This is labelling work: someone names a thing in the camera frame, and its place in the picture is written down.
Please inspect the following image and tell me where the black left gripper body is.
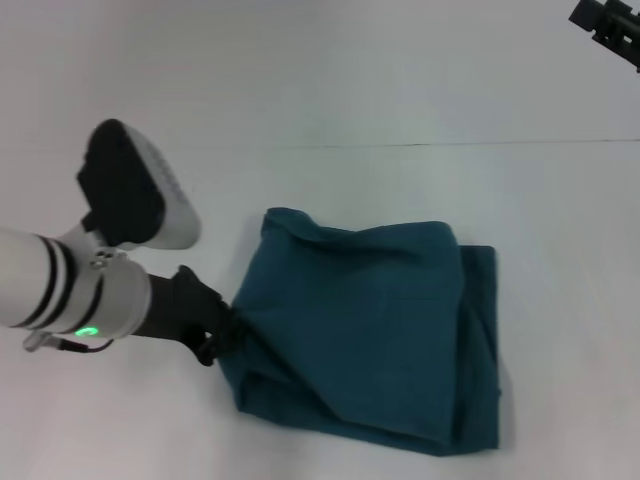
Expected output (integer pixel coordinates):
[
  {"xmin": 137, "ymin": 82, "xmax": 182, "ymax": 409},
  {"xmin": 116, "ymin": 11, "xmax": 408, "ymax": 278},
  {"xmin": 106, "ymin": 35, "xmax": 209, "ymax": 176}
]
[{"xmin": 133, "ymin": 265, "xmax": 227, "ymax": 352}]

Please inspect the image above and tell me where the teal blue shirt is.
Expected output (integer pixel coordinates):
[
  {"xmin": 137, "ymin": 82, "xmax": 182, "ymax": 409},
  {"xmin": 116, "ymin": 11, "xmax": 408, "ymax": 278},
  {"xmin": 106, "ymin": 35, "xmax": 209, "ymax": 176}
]
[{"xmin": 230, "ymin": 207, "xmax": 502, "ymax": 457}]

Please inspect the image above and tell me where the dark cable with silver plug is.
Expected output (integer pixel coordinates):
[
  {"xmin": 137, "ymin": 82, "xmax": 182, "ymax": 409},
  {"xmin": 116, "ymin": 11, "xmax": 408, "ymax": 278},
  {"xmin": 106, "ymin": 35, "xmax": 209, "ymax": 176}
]
[{"xmin": 22, "ymin": 331, "xmax": 116, "ymax": 354}]

